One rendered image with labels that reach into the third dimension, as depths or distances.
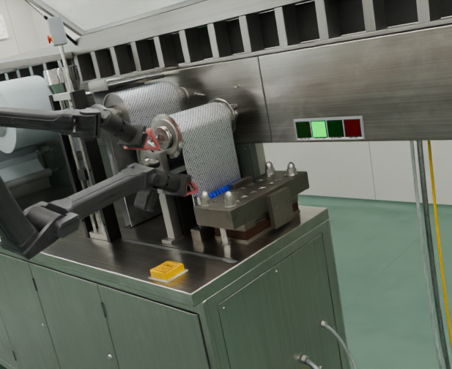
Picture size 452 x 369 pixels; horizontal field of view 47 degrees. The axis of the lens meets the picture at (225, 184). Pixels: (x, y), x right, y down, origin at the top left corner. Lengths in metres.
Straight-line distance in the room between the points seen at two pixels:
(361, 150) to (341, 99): 2.79
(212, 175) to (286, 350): 0.61
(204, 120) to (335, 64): 0.45
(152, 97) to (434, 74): 0.94
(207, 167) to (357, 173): 2.87
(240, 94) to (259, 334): 0.82
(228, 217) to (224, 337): 0.34
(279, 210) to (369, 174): 2.81
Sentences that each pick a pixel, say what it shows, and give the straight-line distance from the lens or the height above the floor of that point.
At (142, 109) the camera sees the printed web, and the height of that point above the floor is 1.33.
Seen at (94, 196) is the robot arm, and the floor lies 1.20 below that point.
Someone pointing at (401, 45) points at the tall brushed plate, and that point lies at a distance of 1.54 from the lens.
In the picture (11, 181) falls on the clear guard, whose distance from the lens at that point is 2.50.
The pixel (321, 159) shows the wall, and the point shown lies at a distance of 4.64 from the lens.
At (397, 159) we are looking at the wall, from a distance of 4.30.
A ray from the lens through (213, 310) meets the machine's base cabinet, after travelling 1.46.
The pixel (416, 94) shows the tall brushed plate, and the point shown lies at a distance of 1.54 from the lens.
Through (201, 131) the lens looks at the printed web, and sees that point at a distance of 1.72.
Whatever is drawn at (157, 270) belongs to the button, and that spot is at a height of 0.92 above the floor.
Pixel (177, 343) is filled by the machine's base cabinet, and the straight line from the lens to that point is 1.60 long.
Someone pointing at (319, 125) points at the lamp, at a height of 1.20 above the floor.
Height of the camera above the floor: 1.49
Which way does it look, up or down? 15 degrees down
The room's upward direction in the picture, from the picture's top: 11 degrees counter-clockwise
